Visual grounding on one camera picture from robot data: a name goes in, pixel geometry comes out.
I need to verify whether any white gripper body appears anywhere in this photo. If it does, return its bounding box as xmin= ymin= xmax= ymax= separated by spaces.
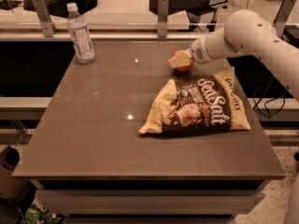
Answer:
xmin=191 ymin=36 xmax=214 ymax=63

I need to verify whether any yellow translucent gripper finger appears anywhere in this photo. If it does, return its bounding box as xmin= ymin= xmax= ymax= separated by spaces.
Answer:
xmin=168 ymin=49 xmax=193 ymax=68

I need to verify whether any red apple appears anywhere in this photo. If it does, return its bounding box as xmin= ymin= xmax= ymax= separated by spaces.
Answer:
xmin=174 ymin=64 xmax=193 ymax=72

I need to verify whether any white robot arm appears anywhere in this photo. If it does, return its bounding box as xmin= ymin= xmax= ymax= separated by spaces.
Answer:
xmin=169 ymin=9 xmax=299 ymax=224

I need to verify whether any clear plastic water bottle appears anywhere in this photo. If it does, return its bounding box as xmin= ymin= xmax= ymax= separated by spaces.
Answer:
xmin=66 ymin=3 xmax=95 ymax=63

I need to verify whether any black office chair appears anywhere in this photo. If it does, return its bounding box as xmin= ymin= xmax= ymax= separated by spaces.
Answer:
xmin=149 ymin=0 xmax=263 ymax=33

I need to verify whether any sea salt popcorn bag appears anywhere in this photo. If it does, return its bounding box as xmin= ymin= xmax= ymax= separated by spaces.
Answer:
xmin=139 ymin=67 xmax=250 ymax=134

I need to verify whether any gray table drawer base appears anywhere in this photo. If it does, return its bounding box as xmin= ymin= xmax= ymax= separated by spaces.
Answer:
xmin=36 ymin=189 xmax=264 ymax=219

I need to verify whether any brown bin at left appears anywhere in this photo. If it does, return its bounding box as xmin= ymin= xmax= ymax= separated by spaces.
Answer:
xmin=0 ymin=147 xmax=31 ymax=201

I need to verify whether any green patterned bag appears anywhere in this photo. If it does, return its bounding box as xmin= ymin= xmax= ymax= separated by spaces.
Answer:
xmin=21 ymin=199 xmax=64 ymax=224

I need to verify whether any middle metal railing bracket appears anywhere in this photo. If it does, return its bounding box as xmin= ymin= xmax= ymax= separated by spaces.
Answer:
xmin=157 ymin=0 xmax=169 ymax=37

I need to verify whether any metal railing bracket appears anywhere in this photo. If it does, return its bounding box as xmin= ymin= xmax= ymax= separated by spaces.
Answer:
xmin=31 ymin=0 xmax=56 ymax=37
xmin=273 ymin=0 xmax=297 ymax=37
xmin=157 ymin=0 xmax=169 ymax=37

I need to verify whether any right metal railing bracket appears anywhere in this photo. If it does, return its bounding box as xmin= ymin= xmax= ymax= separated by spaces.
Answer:
xmin=273 ymin=0 xmax=297 ymax=37

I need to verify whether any black cable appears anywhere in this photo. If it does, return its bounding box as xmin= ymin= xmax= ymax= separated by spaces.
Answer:
xmin=252 ymin=75 xmax=288 ymax=127

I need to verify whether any left metal railing bracket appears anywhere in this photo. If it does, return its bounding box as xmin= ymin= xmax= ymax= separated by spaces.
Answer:
xmin=31 ymin=0 xmax=56 ymax=37

